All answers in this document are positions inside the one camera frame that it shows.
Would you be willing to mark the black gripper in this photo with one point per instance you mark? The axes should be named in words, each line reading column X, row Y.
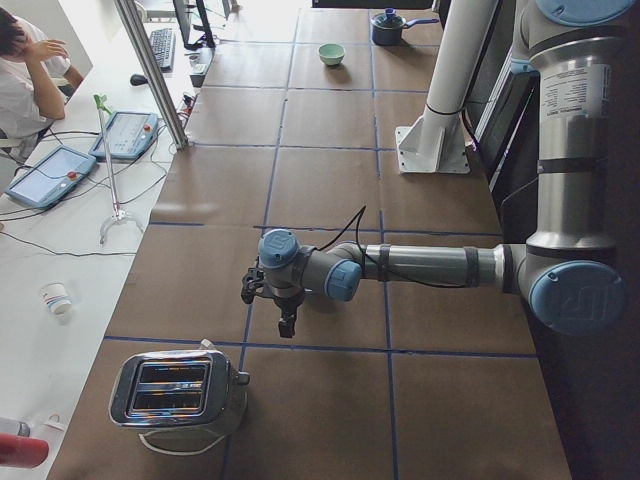
column 286, row 302

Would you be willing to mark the green bowl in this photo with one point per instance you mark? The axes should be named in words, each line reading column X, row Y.
column 331, row 54

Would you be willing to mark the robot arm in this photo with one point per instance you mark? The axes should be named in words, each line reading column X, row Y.
column 564, row 270

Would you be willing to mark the chrome toaster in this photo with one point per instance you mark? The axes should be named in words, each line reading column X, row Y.
column 180, row 395

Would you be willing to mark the paper cup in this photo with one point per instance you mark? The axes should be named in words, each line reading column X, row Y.
column 56, row 298

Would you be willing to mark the far teach pendant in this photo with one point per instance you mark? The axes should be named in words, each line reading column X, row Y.
column 129, row 134

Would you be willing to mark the teach pendant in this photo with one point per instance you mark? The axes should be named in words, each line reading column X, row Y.
column 52, row 178
column 129, row 134

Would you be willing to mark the near teach pendant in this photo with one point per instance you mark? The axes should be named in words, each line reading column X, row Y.
column 52, row 178

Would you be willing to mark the clear plastic bottle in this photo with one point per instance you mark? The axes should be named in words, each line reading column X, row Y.
column 14, row 427

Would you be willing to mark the black computer mouse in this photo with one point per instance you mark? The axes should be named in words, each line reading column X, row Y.
column 138, row 80

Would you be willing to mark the red bottle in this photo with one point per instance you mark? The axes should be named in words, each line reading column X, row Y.
column 22, row 452

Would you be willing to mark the grabber reacher stick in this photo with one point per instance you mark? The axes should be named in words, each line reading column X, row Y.
column 119, row 215

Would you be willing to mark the black keyboard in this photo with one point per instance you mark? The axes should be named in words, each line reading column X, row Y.
column 162, row 42

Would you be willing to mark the blue saucepan with lid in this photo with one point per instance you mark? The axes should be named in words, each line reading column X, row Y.
column 388, row 27

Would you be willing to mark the black monitor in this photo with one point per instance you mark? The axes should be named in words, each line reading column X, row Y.
column 194, row 25

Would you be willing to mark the seated person in white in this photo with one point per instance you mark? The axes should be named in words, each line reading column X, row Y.
column 31, row 62

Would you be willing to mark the aluminium frame post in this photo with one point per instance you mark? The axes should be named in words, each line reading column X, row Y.
column 135, row 30

